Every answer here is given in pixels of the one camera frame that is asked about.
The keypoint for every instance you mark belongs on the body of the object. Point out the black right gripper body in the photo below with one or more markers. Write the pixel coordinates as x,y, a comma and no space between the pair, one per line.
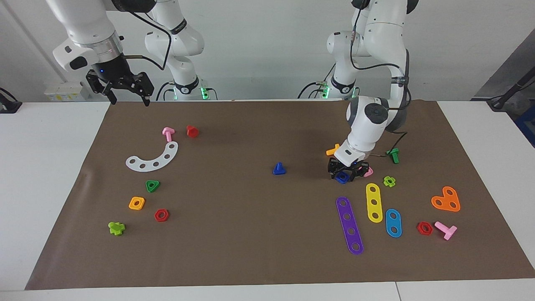
113,73

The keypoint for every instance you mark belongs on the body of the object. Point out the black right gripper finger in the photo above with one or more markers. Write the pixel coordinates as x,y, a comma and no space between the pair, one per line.
146,100
112,97

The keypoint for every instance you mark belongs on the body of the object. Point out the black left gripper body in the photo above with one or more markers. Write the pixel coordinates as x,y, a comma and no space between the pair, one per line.
347,166

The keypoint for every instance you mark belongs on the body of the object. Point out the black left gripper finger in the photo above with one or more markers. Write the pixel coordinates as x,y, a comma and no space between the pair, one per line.
356,175
332,172

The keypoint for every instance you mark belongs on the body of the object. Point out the blue square plastic nut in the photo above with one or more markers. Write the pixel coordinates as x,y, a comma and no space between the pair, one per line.
339,179

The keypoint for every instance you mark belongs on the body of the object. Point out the blue plastic screw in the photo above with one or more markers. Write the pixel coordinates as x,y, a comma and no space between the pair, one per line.
279,170

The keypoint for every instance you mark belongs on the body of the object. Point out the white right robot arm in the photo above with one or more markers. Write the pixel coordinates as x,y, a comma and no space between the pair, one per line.
87,25

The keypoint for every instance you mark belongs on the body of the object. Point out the pink square plastic nut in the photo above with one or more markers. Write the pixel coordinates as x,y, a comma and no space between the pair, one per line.
369,172

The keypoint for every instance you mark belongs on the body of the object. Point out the orange plastic screw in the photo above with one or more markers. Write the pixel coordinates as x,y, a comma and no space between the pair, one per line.
332,151

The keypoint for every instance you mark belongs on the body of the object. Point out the lime green flower nut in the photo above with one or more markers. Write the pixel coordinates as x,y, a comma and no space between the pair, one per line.
386,182

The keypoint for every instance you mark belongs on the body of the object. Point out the pink plastic screw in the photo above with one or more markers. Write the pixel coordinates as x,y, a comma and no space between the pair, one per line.
445,229
168,134

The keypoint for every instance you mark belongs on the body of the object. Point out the dark green plastic screw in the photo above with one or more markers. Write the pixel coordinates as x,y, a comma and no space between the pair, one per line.
393,155

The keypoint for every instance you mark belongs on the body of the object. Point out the red plastic screw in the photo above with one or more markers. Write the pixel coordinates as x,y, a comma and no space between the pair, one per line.
192,131

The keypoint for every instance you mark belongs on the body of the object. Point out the red hexagonal plastic nut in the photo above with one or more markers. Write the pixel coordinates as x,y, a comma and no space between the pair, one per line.
420,230
166,212

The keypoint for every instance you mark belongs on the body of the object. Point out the green triangular plastic nut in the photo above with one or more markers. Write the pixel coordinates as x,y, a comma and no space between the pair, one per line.
148,187

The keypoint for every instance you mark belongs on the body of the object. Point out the orange square plastic nut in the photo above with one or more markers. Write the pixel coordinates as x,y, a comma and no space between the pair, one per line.
142,200

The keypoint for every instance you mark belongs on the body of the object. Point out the lime green plastic screw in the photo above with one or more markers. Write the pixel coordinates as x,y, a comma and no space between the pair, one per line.
116,228

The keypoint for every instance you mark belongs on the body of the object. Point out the yellow three-hole plastic plate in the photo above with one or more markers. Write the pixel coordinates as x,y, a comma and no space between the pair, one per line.
374,195

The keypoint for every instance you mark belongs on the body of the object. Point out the purple four-hole plastic strip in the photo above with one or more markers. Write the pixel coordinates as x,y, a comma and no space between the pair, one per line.
349,224

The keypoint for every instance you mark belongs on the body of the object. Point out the white power strip box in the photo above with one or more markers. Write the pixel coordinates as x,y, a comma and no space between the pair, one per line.
62,93

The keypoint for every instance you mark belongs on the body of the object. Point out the blue two-hole plastic plate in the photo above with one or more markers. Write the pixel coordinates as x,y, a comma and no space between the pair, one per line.
393,223

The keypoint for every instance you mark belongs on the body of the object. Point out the white curved perforated plate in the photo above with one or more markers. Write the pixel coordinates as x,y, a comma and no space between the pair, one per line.
161,160

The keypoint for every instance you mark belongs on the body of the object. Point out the brown table mat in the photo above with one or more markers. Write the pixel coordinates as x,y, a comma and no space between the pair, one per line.
259,230

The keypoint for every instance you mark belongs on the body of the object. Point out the orange heart-shaped plastic plate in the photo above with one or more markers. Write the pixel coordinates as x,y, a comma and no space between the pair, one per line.
446,200

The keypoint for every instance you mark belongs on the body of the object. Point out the black table clamp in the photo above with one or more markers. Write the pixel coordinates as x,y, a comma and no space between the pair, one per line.
8,106

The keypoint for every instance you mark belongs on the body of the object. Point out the blue crate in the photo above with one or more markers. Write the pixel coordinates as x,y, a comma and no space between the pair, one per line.
527,123

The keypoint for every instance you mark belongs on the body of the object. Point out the black stand pole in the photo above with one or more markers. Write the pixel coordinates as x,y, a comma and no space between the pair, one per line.
514,90

